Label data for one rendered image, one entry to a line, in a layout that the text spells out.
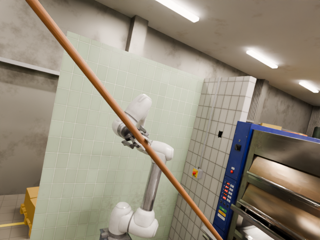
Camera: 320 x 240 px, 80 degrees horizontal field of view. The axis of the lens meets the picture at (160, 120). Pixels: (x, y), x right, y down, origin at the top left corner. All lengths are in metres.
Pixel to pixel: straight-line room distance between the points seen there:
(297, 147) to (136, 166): 1.53
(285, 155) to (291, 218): 0.44
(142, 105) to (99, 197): 1.42
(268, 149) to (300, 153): 0.23
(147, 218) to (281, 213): 1.01
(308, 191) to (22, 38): 4.24
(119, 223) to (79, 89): 1.21
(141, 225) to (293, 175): 1.20
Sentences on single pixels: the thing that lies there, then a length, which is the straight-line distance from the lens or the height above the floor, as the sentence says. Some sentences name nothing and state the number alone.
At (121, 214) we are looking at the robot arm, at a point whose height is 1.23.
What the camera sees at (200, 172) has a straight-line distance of 2.30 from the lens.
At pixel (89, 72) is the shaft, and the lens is 0.73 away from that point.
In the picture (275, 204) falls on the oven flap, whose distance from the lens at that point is 1.85.
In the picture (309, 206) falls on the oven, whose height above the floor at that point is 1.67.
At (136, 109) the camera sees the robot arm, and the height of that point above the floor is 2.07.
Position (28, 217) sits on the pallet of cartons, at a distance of 3.67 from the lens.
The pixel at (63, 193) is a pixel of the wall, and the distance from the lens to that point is 2.20.
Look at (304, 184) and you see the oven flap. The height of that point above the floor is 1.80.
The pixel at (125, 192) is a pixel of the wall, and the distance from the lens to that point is 2.34.
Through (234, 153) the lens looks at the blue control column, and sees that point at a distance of 1.99.
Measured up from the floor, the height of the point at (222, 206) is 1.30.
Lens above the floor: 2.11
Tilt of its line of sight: 3 degrees down
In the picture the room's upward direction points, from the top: 12 degrees clockwise
